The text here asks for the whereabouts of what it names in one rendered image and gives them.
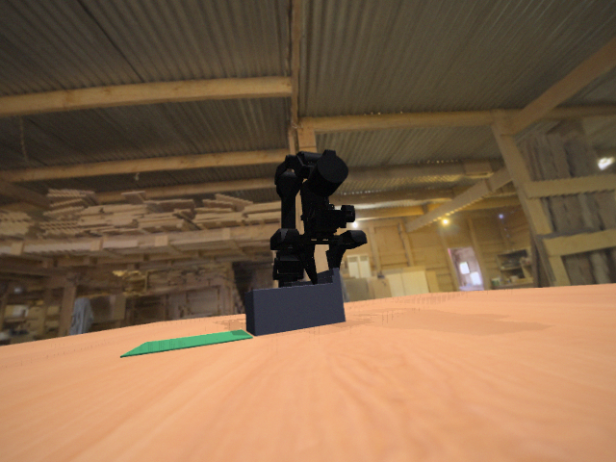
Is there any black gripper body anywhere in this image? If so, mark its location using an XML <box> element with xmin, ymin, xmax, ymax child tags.
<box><xmin>270</xmin><ymin>201</ymin><xmax>368</xmax><ymax>250</ymax></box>

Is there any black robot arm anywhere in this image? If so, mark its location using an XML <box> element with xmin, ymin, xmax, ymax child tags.
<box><xmin>272</xmin><ymin>149</ymin><xmax>355</xmax><ymax>288</ymax></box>

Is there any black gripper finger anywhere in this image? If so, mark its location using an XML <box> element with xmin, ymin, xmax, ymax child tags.
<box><xmin>291</xmin><ymin>244</ymin><xmax>318</xmax><ymax>285</ymax></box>
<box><xmin>325</xmin><ymin>244</ymin><xmax>351</xmax><ymax>270</ymax></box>

